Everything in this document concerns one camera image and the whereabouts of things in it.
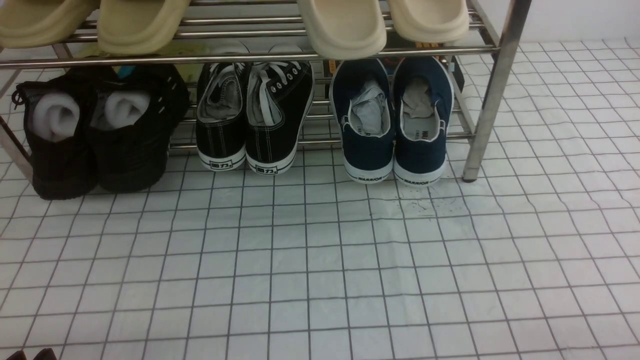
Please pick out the beige slipper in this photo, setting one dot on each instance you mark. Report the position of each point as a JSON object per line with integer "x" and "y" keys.
{"x": 38, "y": 23}
{"x": 138, "y": 27}

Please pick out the navy slip-on shoe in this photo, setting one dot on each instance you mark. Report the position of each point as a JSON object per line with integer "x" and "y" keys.
{"x": 423, "y": 97}
{"x": 359, "y": 97}

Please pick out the metal shoe rack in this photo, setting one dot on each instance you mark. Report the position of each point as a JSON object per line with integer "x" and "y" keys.
{"x": 271, "y": 28}

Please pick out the black canvas sneaker right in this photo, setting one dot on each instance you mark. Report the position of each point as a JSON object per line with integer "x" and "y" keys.
{"x": 279, "y": 96}

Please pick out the cream slipper far right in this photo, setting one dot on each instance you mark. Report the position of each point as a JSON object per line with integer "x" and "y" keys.
{"x": 430, "y": 21}

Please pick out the black mesh shoe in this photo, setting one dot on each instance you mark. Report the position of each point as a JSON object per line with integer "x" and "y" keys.
{"x": 55, "y": 115}
{"x": 131, "y": 125}

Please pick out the black mesh shoe left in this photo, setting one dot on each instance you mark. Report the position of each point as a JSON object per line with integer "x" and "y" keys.
{"x": 55, "y": 115}

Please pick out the black mesh shoe right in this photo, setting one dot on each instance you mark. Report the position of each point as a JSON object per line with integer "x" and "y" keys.
{"x": 131, "y": 125}

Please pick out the cream slipper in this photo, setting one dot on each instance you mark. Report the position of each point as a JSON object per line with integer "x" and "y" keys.
{"x": 430, "y": 21}
{"x": 344, "y": 29}

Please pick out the black canvas sneaker left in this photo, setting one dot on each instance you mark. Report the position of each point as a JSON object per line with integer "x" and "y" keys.
{"x": 221, "y": 116}

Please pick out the beige slipper far left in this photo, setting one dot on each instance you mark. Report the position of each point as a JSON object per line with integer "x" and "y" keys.
{"x": 38, "y": 23}

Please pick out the black canvas sneaker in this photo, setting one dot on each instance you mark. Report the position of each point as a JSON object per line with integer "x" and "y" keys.
{"x": 279, "y": 96}
{"x": 221, "y": 116}

